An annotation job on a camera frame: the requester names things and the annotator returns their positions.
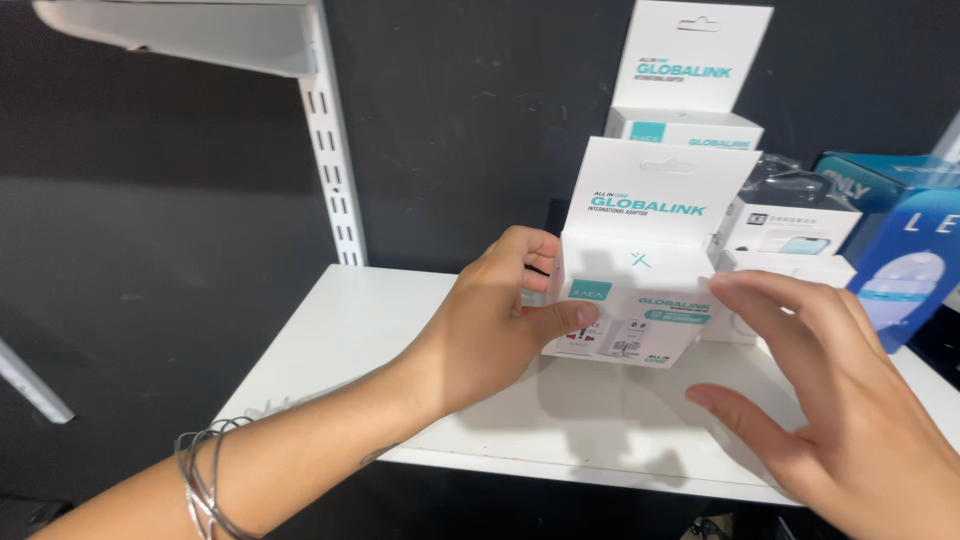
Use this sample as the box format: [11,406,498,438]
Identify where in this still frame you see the person's left hand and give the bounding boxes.
[403,225,601,423]

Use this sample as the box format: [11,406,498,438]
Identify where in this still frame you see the person's right hand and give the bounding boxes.
[685,268,960,540]

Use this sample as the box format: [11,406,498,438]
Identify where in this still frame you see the white teal adaptor box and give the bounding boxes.
[603,0,774,151]
[541,136,763,370]

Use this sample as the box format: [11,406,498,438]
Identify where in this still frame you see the white shelf board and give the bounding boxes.
[213,264,960,508]

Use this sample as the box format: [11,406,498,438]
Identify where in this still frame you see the blue bulb box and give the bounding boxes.
[846,186,960,355]

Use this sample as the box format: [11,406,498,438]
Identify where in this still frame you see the plain white box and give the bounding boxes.
[699,249,858,346]

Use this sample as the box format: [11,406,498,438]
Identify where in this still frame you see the white box with phone picture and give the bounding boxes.
[708,196,864,260]

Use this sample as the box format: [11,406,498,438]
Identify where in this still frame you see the white slotted shelf upright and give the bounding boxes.
[298,0,369,268]

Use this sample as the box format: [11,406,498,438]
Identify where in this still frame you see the dark blue carton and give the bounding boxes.
[813,151,960,252]

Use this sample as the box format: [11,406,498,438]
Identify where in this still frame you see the clear plastic package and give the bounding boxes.
[738,153,828,207]

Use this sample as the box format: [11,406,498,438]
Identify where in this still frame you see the grey metal bar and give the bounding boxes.
[0,337,77,426]

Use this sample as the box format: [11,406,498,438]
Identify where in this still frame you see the silver wire bangle bracelets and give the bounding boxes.
[174,416,260,540]

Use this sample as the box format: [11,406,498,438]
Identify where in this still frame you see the white bracket shelf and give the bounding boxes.
[31,0,321,81]

